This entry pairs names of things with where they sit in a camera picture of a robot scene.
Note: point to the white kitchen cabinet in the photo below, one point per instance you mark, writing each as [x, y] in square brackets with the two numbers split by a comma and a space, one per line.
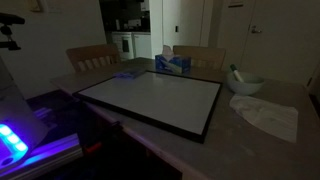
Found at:
[141, 45]

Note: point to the small wall sign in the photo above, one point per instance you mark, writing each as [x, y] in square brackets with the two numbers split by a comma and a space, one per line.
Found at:
[236, 3]

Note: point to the aluminium rail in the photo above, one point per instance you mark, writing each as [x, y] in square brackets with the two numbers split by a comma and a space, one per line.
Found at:
[56, 150]

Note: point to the dark wall switch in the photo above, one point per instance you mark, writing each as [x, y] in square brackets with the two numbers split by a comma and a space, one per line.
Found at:
[176, 29]

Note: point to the dark hanging kitchen cloth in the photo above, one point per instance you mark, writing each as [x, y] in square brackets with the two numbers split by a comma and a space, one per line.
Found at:
[125, 45]

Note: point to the wooden chair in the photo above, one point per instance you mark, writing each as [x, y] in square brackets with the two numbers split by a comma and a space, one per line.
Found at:
[203, 53]
[93, 51]

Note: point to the black framed whiteboard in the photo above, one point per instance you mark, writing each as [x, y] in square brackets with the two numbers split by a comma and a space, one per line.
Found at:
[150, 100]

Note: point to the white kitchen bottle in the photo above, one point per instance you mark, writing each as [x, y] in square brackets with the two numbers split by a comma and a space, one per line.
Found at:
[117, 24]

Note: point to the white door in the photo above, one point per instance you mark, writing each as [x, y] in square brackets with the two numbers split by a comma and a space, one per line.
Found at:
[286, 43]

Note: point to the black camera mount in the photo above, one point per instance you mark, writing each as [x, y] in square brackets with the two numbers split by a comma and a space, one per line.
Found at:
[10, 19]

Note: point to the grey towel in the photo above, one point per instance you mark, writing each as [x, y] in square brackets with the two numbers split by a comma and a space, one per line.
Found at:
[130, 73]

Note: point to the green capped white marker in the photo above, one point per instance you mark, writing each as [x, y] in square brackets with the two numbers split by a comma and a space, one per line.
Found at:
[236, 72]

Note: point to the red clamp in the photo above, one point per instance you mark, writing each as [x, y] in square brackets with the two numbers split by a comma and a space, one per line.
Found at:
[92, 148]

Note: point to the robot base with blue lights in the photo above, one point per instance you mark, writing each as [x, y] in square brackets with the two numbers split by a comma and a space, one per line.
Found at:
[16, 110]

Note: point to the white crumpled cloth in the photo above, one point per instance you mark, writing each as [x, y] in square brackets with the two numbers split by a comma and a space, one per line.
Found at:
[270, 116]

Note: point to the blue tissue box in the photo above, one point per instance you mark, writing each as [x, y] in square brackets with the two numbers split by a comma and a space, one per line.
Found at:
[173, 65]

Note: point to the pale green bowl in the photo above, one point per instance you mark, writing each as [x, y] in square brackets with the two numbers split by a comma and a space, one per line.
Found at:
[245, 88]

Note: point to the white kitchen wall outlet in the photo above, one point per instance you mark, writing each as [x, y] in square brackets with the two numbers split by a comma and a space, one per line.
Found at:
[134, 23]

